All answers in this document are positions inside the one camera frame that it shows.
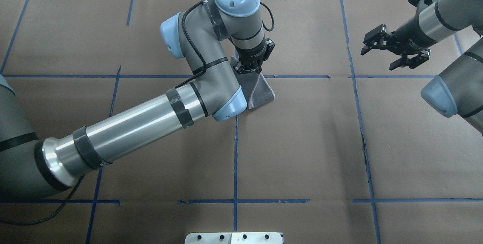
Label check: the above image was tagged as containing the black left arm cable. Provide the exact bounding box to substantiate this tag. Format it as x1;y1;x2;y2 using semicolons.
0;0;275;226

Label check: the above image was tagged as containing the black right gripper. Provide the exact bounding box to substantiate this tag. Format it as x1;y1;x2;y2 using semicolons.
363;21;430;71

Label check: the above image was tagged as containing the pink and grey towel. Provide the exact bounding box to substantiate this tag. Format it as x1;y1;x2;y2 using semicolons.
235;72;275;110

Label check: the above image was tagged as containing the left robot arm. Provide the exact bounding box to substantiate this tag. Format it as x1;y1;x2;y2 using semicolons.
0;0;275;201

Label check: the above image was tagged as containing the white camera stand base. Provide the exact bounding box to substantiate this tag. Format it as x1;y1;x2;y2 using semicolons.
184;232;284;244

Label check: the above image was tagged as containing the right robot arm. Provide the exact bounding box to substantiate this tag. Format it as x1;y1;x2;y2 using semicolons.
360;0;482;133

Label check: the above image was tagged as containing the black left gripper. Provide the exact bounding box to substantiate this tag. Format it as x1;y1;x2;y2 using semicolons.
231;39;275;75

